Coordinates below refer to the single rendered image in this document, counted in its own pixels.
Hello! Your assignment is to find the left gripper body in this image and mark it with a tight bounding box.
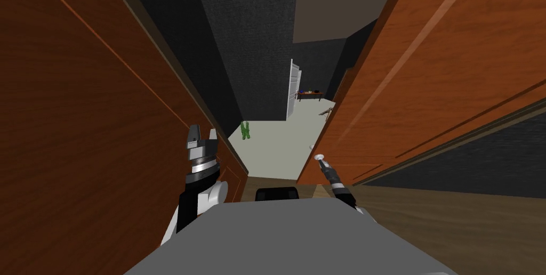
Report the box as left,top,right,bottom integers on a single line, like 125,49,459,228
186,137,219,167

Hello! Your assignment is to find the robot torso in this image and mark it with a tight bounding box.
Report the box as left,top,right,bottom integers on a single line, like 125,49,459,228
123,187,460,275

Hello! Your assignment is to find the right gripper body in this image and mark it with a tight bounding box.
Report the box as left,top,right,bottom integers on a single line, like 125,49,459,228
319,160,342,186

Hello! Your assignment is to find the white panel door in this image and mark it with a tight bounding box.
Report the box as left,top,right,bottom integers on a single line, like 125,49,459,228
286,58,303,122

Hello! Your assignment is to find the brown wooden table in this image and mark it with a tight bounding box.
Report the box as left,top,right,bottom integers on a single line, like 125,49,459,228
296,89,324,102

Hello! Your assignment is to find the brown wooden door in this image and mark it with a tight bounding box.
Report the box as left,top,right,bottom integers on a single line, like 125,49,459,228
0,0,250,275
296,0,546,185

